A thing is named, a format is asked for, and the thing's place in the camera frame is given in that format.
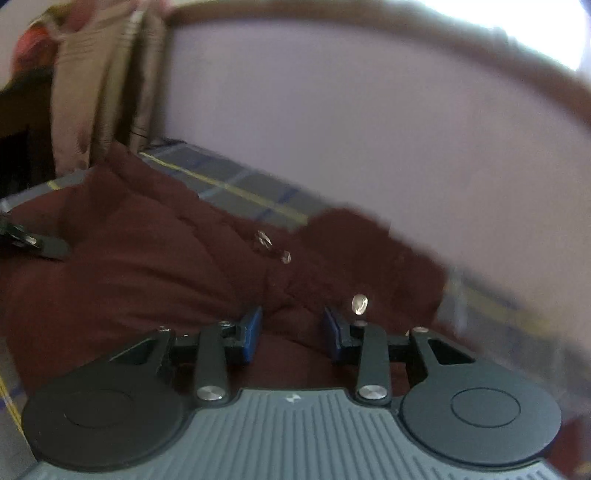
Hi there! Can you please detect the orange cloth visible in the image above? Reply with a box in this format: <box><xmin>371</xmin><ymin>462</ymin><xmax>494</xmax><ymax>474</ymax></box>
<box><xmin>11</xmin><ymin>16</ymin><xmax>63</xmax><ymax>77</ymax></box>

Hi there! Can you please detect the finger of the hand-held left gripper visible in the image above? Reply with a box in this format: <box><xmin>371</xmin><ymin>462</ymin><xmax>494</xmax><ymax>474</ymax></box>
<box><xmin>0</xmin><ymin>213</ymin><xmax>73</xmax><ymax>263</ymax></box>

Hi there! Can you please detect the maroon puffer jacket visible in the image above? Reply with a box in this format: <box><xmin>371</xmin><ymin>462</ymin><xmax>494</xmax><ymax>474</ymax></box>
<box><xmin>0</xmin><ymin>141</ymin><xmax>452</xmax><ymax>398</ymax></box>

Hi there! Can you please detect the dark wooden furniture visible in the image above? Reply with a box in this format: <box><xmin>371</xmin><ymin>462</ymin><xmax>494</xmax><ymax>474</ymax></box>
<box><xmin>0</xmin><ymin>69</ymin><xmax>57</xmax><ymax>200</ymax></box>

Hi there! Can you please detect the grey plaid bed sheet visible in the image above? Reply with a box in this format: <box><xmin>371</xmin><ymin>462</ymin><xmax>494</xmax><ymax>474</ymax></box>
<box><xmin>0</xmin><ymin>136</ymin><xmax>583</xmax><ymax>462</ymax></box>

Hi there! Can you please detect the wooden window frame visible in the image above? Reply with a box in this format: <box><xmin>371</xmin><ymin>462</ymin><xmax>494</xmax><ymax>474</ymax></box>
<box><xmin>165</xmin><ymin>0</ymin><xmax>591</xmax><ymax>118</ymax></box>

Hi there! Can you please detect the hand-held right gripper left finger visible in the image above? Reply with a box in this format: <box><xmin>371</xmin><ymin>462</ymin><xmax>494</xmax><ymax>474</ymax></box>
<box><xmin>110</xmin><ymin>306</ymin><xmax>264</xmax><ymax>408</ymax></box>

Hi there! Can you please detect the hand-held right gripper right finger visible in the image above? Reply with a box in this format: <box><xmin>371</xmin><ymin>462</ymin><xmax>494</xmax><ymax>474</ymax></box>
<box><xmin>322</xmin><ymin>305</ymin><xmax>476</xmax><ymax>408</ymax></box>

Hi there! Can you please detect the beige patterned curtain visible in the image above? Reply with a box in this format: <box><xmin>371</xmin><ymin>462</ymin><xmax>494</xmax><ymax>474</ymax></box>
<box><xmin>48</xmin><ymin>0</ymin><xmax>171</xmax><ymax>175</ymax></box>

